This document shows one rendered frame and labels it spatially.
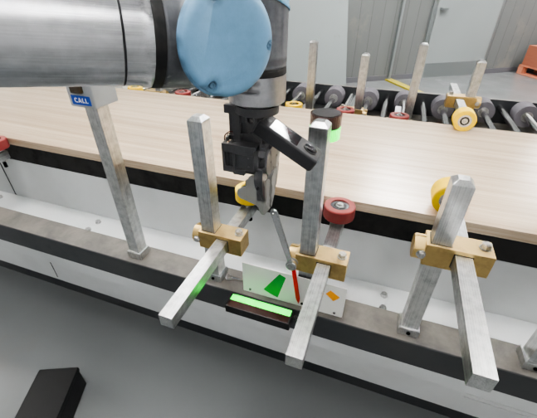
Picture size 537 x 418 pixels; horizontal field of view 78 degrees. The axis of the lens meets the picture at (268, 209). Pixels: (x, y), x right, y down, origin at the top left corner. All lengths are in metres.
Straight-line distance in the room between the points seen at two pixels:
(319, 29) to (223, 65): 5.03
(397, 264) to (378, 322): 0.21
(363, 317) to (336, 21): 4.87
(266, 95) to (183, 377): 1.31
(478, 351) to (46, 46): 0.58
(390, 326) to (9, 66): 0.82
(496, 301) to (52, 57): 1.07
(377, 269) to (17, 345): 1.63
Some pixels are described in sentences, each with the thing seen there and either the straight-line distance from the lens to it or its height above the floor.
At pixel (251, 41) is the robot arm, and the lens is 0.32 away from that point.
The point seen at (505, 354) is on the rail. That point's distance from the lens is 0.95.
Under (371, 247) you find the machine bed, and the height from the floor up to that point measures 0.75.
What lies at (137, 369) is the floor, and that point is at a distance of 1.68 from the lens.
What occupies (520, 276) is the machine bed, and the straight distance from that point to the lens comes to 1.06.
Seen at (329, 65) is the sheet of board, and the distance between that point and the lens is 5.36.
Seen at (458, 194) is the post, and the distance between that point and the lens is 0.64.
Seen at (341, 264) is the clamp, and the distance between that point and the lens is 0.74.
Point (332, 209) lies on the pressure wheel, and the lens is 0.84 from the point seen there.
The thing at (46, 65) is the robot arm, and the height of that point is 1.32.
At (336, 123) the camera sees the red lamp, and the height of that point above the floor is 1.16.
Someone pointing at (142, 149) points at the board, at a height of 0.90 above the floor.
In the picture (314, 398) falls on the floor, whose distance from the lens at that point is 1.54.
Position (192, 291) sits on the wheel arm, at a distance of 0.71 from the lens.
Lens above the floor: 1.37
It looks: 34 degrees down
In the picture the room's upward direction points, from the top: straight up
